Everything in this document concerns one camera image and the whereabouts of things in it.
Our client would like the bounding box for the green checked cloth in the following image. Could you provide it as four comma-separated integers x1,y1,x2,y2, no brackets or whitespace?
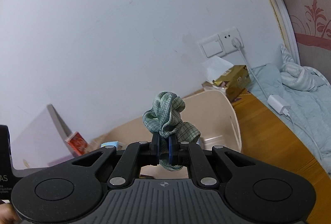
142,91,201,171

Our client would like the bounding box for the black gold small box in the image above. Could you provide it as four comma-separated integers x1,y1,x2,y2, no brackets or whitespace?
0,125,17,200

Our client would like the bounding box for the blue white snack packet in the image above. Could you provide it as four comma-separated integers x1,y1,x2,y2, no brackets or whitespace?
100,141,124,150

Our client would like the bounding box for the left hand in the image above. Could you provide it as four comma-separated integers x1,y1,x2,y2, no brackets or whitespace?
0,203,21,224

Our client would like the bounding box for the beige plastic storage bin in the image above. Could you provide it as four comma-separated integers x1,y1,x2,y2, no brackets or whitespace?
88,90,242,152

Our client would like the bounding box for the red white milk carton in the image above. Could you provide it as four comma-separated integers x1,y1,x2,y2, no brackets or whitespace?
65,132,88,156

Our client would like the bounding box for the gold tissue box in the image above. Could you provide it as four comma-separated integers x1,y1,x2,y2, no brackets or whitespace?
199,56,251,102

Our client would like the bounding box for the white power adapter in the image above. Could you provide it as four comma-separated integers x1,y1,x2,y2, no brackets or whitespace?
267,95,291,116

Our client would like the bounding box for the purple cabinet panel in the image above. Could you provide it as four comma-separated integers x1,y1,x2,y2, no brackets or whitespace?
10,104,75,170

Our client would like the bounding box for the light blue bed blanket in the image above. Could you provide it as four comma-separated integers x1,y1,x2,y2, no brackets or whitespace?
248,45,330,174

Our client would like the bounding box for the white wall switch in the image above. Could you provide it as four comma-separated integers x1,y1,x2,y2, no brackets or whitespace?
198,34,224,58

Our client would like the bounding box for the white wall socket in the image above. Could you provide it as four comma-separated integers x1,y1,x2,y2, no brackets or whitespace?
219,27,243,54

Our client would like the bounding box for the wooden headboard frame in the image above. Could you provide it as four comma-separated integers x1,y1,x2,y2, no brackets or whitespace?
269,0,301,64

